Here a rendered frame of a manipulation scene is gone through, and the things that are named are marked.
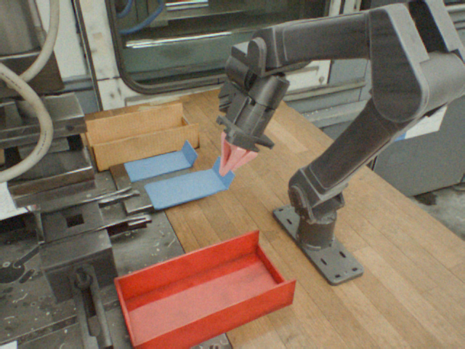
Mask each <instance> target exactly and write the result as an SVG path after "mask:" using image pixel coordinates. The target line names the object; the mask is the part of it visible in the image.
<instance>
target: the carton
mask: <svg viewBox="0 0 465 349"><path fill-rule="evenodd" d="M86 125H87V129H88V132H85V133H84V134H85V138H86V143H87V147H89V150H90V153H91V155H92V159H93V162H94V165H95V167H96V170H97V173H99V172H105V171H108V170H109V167H110V166H113V165H116V164H122V163H126V162H130V161H135V160H138V159H144V158H147V157H151V156H156V155H159V154H162V153H168V152H172V151H180V150H181V149H182V147H183V145H184V144H185V141H186V140H188V141H189V144H190V145H191V146H192V147H193V149H194V150H195V149H198V148H200V144H199V127H198V123H195V124H190V122H189V121H188V120H187V119H186V118H185V116H184V115H183V108H182V103H175V104H171V105H165V106H161V107H157V108H150V109H146V110H142V111H135V112H131V113H125V114H121V115H117V116H110V117H105V118H101V119H95V120H91V121H86Z"/></svg>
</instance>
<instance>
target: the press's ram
mask: <svg viewBox="0 0 465 349"><path fill-rule="evenodd" d="M44 93H45V92H37V93H36V95H37V96H38V97H39V98H40V99H41V101H42V102H43V104H44V105H45V107H46V109H47V110H48V112H49V115H50V117H51V120H52V128H53V133H52V141H51V144H50V146H49V149H48V151H47V152H46V154H45V155H44V157H43V158H42V159H40V160H39V161H38V162H37V163H36V165H35V166H34V167H33V168H32V169H29V170H28V171H27V172H25V173H24V174H21V175H19V176H18V177H16V178H13V179H11V180H8V181H7V190H8V191H9V194H10V196H11V199H12V203H14V205H15V208H16V209H19V208H23V207H24V208H25V209H26V210H27V211H29V212H33V211H36V210H37V209H38V208H39V206H40V203H41V202H45V201H50V200H53V199H56V198H62V197H66V196H70V195H74V194H77V193H83V192H86V191H89V190H94V189H97V183H96V180H95V176H94V171H93V168H92V164H91V161H90V159H89V154H88V153H87V152H86V149H85V146H84V142H83V140H82V138H81V133H84V132H88V129H87V125H86V119H85V116H84V112H83V110H82V108H81V106H80V105H79V102H78V99H77V96H76V93H75V92H70V93H65V94H62V95H59V96H54V95H52V96H48V97H45V96H44ZM8 98H12V99H14V102H13V103H11V102H9V103H1V104H0V149H4V157H5V167H6V170H8V169H10V168H12V167H15V165H16V164H19V163H20V162H21V161H23V160H24V159H26V158H27V157H28V156H29V155H30V154H31V152H33V151H34V149H35V148H36V146H37V144H38V141H39V138H40V135H41V125H40V122H39V118H38V116H37V115H36V114H35V113H34V110H33V109H32V107H31V106H30V104H29V103H27V101H26V100H25V99H24V97H23V96H22V95H20V96H15V97H8Z"/></svg>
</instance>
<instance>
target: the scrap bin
mask: <svg viewBox="0 0 465 349"><path fill-rule="evenodd" d="M114 283H115V286H116V291H117V294H118V300H119V303H120V306H121V310H122V313H123V316H124V320H125V323H126V328H127V331H128V333H129V338H130V341H131V344H132V348H133V349H189V348H191V347H194V346H196V345H199V344H201V343H204V342H205V341H207V340H210V339H212V338H214V337H217V336H219V335H221V334H224V333H227V332H229V331H230V330H232V329H234V328H237V327H239V326H242V325H244V324H247V323H248V322H252V321H255V320H257V319H258V318H261V317H263V316H265V315H267V314H269V313H271V312H274V311H276V310H280V309H281V308H284V307H286V306H289V305H292V304H293V301H294V292H295V287H296V279H295V278H293V279H291V280H289V281H286V280H285V279H284V277H283V276H282V274H281V273H280V271H279V270H278V269H277V268H276V266H275V264H274V263H273V262H272V260H271V258H270V257H269V255H268V254H267V253H266V252H265V251H264V250H263V248H262V247H261V245H260V244H259V229H256V230H252V231H249V232H247V233H243V234H240V235H238V236H234V237H232V238H230V239H228V240H225V241H222V242H219V243H216V244H212V245H210V246H206V247H204V248H201V249H197V250H195V251H192V252H188V253H186V254H182V255H179V256H176V257H173V258H171V259H170V260H167V261H164V262H160V263H158V264H155V265H151V266H148V267H146V268H142V269H139V270H137V271H135V272H132V273H128V274H126V275H124V276H120V277H117V278H114Z"/></svg>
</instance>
